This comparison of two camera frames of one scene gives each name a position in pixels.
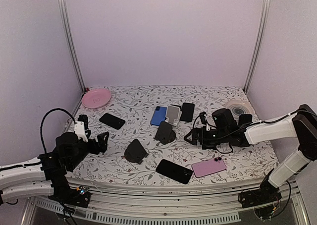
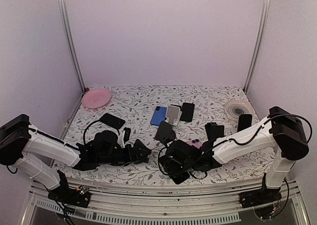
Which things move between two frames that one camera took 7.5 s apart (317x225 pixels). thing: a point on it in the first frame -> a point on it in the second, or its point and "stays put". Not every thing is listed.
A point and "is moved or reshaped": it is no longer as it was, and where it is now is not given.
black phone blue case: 244,118 stays put
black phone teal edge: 187,110 stays put
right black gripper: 202,140 -> 170,166
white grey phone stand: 173,115 stays put
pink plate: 95,98 stays put
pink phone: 208,167 is moved or reshaped
